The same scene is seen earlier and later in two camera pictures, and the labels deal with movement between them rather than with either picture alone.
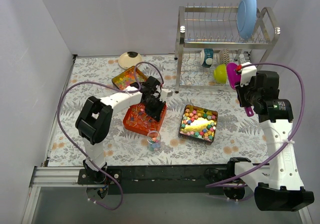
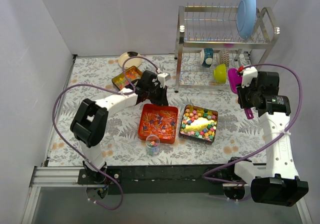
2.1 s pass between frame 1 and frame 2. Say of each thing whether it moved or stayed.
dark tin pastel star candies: stayed
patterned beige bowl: stayed
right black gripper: stayed
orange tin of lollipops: moved
